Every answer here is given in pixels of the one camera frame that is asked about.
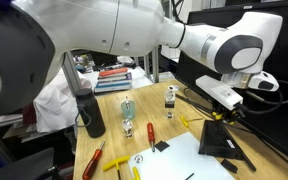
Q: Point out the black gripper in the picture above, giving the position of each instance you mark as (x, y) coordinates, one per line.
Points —
(226, 111)

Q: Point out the black wedge tool holder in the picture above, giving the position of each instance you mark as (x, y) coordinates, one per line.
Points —
(217, 140)

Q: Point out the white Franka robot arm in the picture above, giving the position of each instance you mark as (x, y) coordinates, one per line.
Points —
(117, 26)

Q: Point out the white board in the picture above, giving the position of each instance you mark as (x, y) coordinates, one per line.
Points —
(170, 163)

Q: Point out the small black foam pad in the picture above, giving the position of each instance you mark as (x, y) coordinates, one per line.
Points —
(229, 166)
(162, 146)

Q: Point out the black monitor stand foot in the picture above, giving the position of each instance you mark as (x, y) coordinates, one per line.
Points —
(249, 163)

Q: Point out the small red screwdriver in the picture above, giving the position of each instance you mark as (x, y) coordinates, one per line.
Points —
(150, 130)

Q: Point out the small clear glass bottle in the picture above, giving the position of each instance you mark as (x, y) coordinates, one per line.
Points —
(127, 126)

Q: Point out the silver round washer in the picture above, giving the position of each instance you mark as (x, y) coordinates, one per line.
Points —
(138, 159)

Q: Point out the grey purple book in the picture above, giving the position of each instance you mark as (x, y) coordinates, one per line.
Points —
(115, 79)

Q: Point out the white blue book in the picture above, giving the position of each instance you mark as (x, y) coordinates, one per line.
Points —
(112, 87)

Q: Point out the orange red book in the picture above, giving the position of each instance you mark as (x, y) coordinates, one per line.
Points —
(113, 72)

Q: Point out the black mesh basket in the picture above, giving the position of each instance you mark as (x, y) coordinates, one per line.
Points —
(105, 60)

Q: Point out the black water bottle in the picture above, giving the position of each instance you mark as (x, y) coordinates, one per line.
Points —
(92, 116)

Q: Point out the large red black screwdriver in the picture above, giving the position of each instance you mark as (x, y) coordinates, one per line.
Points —
(92, 163)

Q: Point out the white cloth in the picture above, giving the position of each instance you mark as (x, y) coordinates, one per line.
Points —
(57, 106)

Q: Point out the maroon cloth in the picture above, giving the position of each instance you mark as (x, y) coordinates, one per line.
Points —
(29, 115)

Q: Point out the black chair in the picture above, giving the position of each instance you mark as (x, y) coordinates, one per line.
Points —
(24, 166)

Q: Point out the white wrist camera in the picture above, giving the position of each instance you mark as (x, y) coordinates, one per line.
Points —
(219, 91)

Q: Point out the aluminium frame post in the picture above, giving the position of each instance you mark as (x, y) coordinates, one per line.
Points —
(155, 70)
(71, 76)

